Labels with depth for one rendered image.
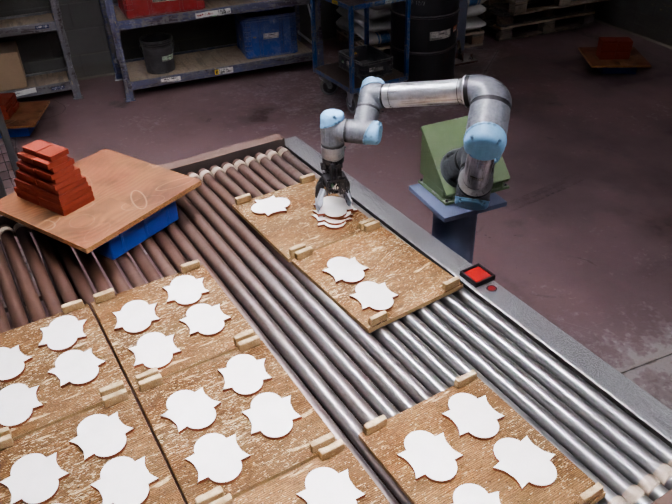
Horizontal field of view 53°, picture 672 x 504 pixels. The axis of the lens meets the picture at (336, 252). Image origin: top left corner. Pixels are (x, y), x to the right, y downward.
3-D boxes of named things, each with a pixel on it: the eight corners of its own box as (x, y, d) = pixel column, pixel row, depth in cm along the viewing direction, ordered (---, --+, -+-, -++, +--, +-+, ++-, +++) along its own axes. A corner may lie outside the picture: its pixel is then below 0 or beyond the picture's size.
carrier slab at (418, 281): (379, 228, 230) (379, 224, 229) (463, 288, 201) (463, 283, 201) (291, 263, 214) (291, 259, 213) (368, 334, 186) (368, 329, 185)
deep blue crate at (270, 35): (287, 40, 658) (284, 0, 637) (299, 52, 626) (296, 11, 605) (236, 47, 645) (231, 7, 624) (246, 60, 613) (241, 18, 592)
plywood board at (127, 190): (106, 152, 261) (105, 148, 260) (201, 184, 237) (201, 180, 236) (-11, 209, 227) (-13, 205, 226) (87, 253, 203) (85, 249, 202)
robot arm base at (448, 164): (471, 148, 256) (483, 137, 246) (481, 185, 253) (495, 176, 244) (435, 153, 251) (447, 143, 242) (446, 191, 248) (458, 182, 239)
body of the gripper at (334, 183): (326, 198, 221) (325, 165, 214) (320, 186, 228) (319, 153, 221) (349, 195, 223) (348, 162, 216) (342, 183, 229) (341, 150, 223)
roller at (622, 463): (264, 160, 284) (263, 150, 281) (669, 502, 145) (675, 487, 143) (253, 163, 282) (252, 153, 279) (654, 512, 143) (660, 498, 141)
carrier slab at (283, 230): (315, 181, 258) (315, 177, 257) (378, 228, 230) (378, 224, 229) (232, 208, 243) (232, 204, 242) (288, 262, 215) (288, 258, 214)
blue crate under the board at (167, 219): (121, 196, 253) (115, 172, 247) (181, 219, 238) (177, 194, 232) (51, 235, 232) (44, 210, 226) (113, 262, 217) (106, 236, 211)
